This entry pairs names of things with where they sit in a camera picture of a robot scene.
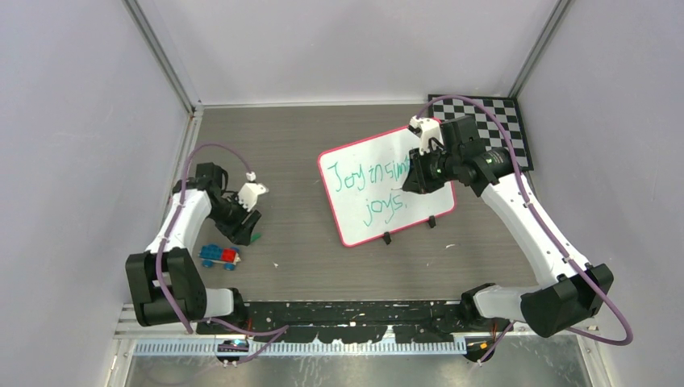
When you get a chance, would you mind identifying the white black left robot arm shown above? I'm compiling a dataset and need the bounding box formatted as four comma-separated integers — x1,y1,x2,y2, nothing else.
125,163,269,334

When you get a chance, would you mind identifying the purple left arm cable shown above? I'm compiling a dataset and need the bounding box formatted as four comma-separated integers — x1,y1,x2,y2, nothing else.
155,143,290,365

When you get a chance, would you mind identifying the blue red toy car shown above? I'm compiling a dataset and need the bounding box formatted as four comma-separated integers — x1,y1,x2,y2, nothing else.
198,244,241,271

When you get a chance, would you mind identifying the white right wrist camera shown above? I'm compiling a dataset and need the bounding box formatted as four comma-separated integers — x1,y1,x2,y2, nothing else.
407,116,442,156

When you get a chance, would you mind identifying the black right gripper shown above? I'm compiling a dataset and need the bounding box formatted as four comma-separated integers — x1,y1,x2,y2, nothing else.
405,143,461,194

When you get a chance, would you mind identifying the black white chessboard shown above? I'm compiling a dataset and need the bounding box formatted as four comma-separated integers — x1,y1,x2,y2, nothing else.
423,96,534,172

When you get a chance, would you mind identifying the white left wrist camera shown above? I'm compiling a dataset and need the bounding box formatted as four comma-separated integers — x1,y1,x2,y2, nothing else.
237,172,269,212

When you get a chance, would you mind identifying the pink framed whiteboard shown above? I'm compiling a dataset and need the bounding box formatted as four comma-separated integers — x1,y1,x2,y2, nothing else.
317,127,457,248

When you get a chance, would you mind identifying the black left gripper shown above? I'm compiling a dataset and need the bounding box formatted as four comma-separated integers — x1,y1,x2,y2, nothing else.
208,193,261,245

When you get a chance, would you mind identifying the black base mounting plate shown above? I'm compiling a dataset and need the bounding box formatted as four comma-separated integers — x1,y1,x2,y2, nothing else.
222,300,509,343

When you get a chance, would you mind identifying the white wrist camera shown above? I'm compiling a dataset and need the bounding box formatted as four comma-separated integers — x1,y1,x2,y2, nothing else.
237,172,269,212
407,116,442,156

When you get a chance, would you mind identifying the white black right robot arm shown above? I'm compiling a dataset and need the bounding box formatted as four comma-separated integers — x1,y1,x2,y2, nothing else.
402,116,614,338

